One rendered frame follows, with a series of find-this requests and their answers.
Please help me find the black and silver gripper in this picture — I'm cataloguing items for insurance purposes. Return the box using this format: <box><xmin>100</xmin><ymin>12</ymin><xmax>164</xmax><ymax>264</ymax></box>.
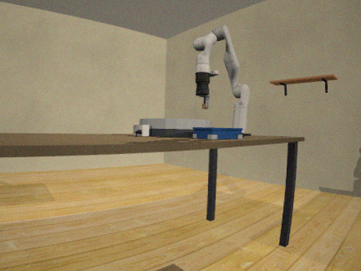
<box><xmin>196</xmin><ymin>63</ymin><xmax>218</xmax><ymax>108</ymax></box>

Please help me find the blue crate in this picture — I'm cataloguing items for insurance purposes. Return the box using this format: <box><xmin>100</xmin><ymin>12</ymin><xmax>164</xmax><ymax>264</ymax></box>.
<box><xmin>193</xmin><ymin>127</ymin><xmax>243</xmax><ymax>140</ymax></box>

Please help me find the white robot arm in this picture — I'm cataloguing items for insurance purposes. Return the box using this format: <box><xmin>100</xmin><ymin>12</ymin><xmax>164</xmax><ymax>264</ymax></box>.
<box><xmin>193</xmin><ymin>25</ymin><xmax>250</xmax><ymax>133</ymax></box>

